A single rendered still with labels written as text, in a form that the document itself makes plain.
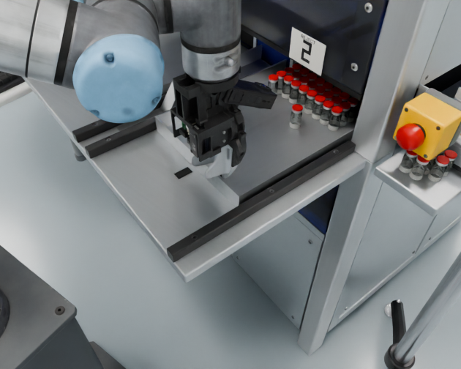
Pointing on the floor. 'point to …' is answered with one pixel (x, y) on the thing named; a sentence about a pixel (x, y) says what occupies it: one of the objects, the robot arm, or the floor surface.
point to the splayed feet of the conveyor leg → (395, 310)
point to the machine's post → (371, 150)
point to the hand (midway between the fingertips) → (225, 170)
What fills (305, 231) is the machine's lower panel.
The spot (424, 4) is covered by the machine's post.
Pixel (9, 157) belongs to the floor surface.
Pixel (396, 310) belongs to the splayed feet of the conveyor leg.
